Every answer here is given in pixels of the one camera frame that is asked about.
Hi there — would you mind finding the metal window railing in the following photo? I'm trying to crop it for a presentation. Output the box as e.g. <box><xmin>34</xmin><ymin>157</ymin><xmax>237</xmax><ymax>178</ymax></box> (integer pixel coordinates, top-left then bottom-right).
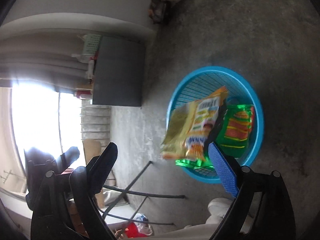
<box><xmin>80</xmin><ymin>100</ymin><xmax>111</xmax><ymax>145</ymax></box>

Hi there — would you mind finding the yellow orange snack bag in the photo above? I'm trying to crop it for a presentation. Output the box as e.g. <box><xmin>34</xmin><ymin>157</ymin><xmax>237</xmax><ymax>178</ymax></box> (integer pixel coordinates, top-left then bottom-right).
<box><xmin>161</xmin><ymin>86</ymin><xmax>228</xmax><ymax>161</ymax></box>

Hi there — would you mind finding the right grey curtain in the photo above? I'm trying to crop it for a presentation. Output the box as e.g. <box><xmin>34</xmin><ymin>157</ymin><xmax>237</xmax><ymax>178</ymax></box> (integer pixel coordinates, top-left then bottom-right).
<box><xmin>1</xmin><ymin>30</ymin><xmax>89</xmax><ymax>93</ymax></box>

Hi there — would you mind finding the red gift bag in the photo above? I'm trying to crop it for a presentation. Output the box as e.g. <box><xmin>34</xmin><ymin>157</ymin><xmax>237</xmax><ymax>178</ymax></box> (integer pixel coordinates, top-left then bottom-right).
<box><xmin>124</xmin><ymin>213</ymin><xmax>154</xmax><ymax>238</ymax></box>

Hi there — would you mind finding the grey cabinet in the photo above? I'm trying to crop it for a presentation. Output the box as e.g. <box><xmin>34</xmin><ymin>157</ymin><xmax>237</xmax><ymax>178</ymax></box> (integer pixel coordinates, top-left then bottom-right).
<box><xmin>92</xmin><ymin>37</ymin><xmax>145</xmax><ymax>107</ymax></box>

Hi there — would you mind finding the green plastic storage basket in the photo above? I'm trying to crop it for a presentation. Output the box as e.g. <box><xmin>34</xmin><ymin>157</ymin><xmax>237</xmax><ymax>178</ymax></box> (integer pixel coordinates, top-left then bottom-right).
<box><xmin>82</xmin><ymin>34</ymin><xmax>101</xmax><ymax>56</ymax></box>

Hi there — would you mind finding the red thermos bottle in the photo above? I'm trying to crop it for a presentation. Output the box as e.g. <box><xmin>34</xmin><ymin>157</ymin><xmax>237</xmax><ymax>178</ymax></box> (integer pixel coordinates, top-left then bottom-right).
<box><xmin>74</xmin><ymin>90</ymin><xmax>93</xmax><ymax>100</ymax></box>

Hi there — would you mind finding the blue plastic mesh basket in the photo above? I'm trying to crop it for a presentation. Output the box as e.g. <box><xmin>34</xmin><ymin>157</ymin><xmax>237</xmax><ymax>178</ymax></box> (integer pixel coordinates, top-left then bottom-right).
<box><xmin>161</xmin><ymin>66</ymin><xmax>264</xmax><ymax>184</ymax></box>

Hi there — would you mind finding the green chip bag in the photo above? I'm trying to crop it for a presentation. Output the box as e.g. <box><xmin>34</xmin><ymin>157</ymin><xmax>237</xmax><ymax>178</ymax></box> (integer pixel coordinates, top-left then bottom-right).
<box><xmin>175</xmin><ymin>105</ymin><xmax>254</xmax><ymax>170</ymax></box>

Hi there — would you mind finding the black snack bag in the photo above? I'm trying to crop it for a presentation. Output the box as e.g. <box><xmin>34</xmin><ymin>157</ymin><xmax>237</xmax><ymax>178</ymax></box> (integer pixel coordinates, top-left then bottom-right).
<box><xmin>148</xmin><ymin>0</ymin><xmax>172</xmax><ymax>25</ymax></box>

